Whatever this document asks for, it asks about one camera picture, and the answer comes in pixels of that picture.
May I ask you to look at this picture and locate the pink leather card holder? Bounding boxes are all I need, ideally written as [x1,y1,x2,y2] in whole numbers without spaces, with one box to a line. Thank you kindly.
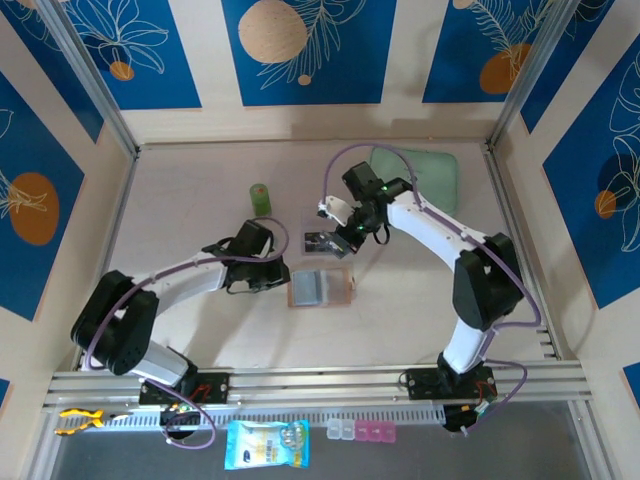
[287,266,357,310]

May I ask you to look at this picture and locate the green cylindrical can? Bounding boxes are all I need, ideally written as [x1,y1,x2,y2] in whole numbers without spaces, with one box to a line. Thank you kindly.
[249,182,272,218]

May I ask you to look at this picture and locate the pale green pouch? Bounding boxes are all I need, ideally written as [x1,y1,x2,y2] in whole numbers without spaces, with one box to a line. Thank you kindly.
[368,146,459,217]

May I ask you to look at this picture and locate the blue yellow plastic packet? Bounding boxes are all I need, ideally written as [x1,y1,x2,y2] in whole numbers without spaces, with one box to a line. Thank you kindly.
[223,418,312,472]

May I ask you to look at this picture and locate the grey metal sheet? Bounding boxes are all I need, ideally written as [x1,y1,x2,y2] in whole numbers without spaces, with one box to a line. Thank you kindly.
[49,399,606,480]

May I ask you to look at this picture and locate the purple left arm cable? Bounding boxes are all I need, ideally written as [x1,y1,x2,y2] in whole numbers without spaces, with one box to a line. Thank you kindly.
[82,215,291,371]

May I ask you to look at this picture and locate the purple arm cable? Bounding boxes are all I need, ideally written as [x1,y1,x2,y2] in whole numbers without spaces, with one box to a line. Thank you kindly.
[82,215,291,371]
[322,143,542,361]

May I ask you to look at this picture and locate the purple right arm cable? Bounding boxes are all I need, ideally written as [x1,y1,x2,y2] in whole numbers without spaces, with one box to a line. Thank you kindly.
[322,143,542,361]

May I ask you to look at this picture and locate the aluminium front rail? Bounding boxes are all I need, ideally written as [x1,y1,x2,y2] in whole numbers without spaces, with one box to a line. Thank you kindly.
[42,360,596,409]

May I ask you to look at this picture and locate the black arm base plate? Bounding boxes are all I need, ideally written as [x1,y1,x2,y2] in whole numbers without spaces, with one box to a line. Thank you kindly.
[138,370,232,405]
[405,367,499,401]

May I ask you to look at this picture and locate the white slotted cable duct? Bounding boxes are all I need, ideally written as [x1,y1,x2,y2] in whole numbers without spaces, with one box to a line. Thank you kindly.
[57,403,447,435]

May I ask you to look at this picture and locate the aluminium side rail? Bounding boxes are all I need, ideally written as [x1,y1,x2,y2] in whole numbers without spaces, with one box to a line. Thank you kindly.
[72,149,142,374]
[484,145,560,360]

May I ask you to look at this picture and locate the blue floral wall panel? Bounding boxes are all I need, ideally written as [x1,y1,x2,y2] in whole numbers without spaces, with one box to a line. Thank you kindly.
[542,49,640,311]
[0,69,86,322]
[49,0,204,111]
[422,0,576,105]
[221,0,399,107]

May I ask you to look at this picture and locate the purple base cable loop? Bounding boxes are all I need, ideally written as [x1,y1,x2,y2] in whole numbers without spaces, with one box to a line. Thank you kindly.
[147,380,218,450]
[459,359,530,437]

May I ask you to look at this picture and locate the aluminium frame post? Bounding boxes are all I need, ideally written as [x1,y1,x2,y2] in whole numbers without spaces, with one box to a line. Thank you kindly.
[37,0,141,159]
[487,0,589,147]

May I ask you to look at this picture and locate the yellow handled pliers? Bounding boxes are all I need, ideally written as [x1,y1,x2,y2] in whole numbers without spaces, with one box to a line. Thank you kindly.
[55,407,135,437]

